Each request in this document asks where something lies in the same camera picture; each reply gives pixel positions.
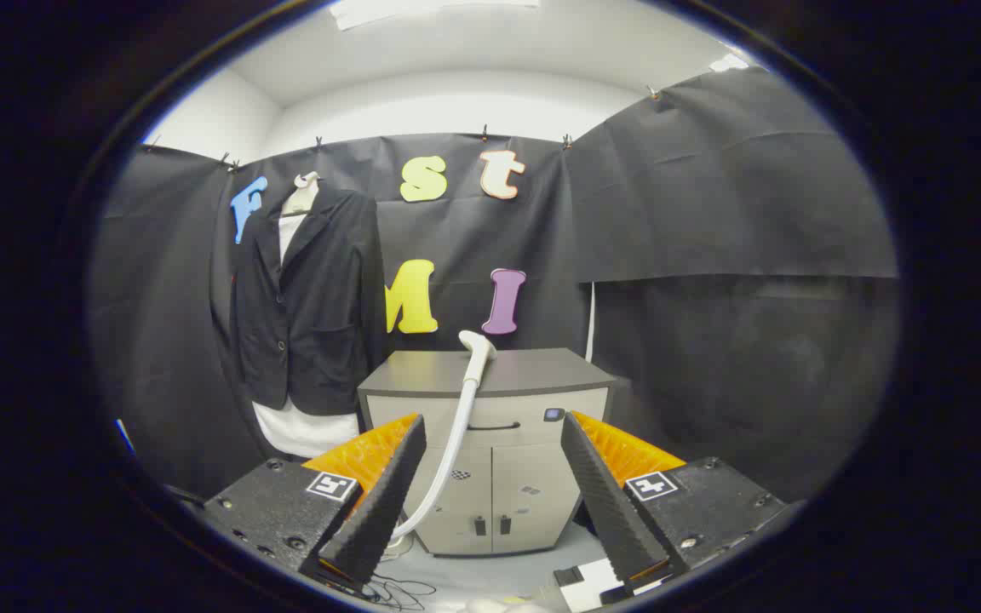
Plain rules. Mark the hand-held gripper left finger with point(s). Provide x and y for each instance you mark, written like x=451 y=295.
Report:
x=388 y=502

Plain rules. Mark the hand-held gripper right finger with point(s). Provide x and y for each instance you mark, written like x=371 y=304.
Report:
x=605 y=502

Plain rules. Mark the white shirt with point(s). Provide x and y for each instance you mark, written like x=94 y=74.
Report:
x=307 y=432

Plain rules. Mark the white garment steamer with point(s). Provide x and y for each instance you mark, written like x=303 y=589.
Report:
x=467 y=400

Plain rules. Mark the black blazer jacket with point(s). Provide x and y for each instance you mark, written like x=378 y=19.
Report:
x=329 y=315

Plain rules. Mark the white clothes hanger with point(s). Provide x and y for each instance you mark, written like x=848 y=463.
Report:
x=301 y=197

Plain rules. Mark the white and black flat object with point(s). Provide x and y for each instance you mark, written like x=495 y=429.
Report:
x=597 y=583

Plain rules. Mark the grey cabinet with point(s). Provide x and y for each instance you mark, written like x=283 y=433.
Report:
x=524 y=375

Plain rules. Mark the black backdrop cloth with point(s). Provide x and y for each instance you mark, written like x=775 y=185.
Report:
x=712 y=196

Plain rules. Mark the ceiling light panel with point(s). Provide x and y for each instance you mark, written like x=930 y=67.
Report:
x=422 y=10

